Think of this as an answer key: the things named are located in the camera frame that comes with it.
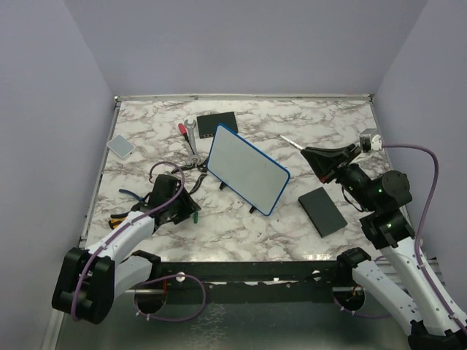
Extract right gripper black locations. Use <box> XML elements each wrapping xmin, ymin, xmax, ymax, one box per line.
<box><xmin>303</xmin><ymin>141</ymin><xmax>378</xmax><ymax>211</ymax></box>

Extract white marker pen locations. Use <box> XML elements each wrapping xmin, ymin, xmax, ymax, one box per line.
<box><xmin>279</xmin><ymin>135</ymin><xmax>303</xmax><ymax>151</ymax></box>

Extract blue framed whiteboard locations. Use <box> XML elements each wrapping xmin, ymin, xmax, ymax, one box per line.
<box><xmin>207</xmin><ymin>124</ymin><xmax>291</xmax><ymax>216</ymax></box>

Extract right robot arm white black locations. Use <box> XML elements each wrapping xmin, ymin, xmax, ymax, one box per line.
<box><xmin>300</xmin><ymin>144</ymin><xmax>466</xmax><ymax>349</ymax></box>

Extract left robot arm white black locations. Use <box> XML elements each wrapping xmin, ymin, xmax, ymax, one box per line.
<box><xmin>51</xmin><ymin>175</ymin><xmax>200</xmax><ymax>324</ymax></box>

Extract silver wrench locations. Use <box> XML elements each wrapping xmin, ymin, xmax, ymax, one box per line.
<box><xmin>184</xmin><ymin>120</ymin><xmax>201</xmax><ymax>163</ymax></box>

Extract black rectangular block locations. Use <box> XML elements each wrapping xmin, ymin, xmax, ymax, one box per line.
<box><xmin>298</xmin><ymin>187</ymin><xmax>347</xmax><ymax>238</ymax></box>

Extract small white square device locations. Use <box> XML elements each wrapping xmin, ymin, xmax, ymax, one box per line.
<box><xmin>107</xmin><ymin>135</ymin><xmax>135</xmax><ymax>159</ymax></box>

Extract black handled pliers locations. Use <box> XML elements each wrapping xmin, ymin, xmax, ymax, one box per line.
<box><xmin>180</xmin><ymin>159</ymin><xmax>207</xmax><ymax>195</ymax></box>

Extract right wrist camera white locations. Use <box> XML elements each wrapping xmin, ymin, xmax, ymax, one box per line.
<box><xmin>359</xmin><ymin>128</ymin><xmax>382</xmax><ymax>153</ymax></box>

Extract orange handled screwdriver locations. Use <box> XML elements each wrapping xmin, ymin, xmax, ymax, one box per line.
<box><xmin>108</xmin><ymin>211</ymin><xmax>129</xmax><ymax>230</ymax></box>

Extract black network switch box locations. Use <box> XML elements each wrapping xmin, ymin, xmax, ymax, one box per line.
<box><xmin>196</xmin><ymin>112</ymin><xmax>238</xmax><ymax>139</ymax></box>

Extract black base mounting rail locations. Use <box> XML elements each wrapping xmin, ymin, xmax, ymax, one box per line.
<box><xmin>120</xmin><ymin>260</ymin><xmax>366</xmax><ymax>306</ymax></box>

